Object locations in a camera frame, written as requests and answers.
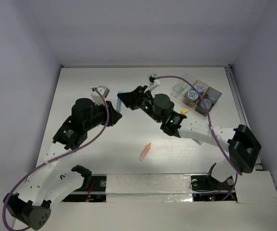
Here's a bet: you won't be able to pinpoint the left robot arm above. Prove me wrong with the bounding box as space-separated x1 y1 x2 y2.
2 97 122 231

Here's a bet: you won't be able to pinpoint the pink orange highlighter marker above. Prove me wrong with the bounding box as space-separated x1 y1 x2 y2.
138 143 151 161

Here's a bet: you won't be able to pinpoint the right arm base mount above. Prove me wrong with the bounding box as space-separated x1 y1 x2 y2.
189 163 237 202

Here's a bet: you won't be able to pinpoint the yellow marker cap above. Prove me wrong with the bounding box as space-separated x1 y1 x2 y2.
181 108 189 115

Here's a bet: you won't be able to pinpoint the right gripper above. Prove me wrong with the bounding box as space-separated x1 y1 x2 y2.
117 87 162 124

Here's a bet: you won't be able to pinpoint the green marker cap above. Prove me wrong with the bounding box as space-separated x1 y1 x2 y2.
179 84 187 93

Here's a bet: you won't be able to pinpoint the orange plastic container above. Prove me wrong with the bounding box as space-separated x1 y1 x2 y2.
183 80 210 109

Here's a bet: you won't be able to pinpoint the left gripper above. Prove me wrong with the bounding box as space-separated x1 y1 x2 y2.
84 98 121 130

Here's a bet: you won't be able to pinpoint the clear jar dark pins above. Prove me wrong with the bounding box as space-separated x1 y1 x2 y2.
200 99 212 111
207 92 221 104

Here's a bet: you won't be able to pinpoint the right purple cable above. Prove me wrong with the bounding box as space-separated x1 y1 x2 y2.
156 76 243 202

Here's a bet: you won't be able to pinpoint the clear plastic container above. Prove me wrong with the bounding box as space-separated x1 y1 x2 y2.
171 74 197 101

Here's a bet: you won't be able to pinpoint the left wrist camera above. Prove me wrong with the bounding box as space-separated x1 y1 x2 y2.
91 86 110 105

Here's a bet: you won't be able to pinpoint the blue patterned tape roll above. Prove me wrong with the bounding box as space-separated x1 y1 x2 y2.
186 90 199 103
194 83 205 95

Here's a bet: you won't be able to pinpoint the blue highlighter marker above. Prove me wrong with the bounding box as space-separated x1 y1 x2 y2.
116 97 122 113

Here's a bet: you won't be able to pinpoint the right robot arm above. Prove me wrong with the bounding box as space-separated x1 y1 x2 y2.
117 86 262 189

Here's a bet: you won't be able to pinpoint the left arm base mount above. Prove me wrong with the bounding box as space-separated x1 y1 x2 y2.
63 165 107 203

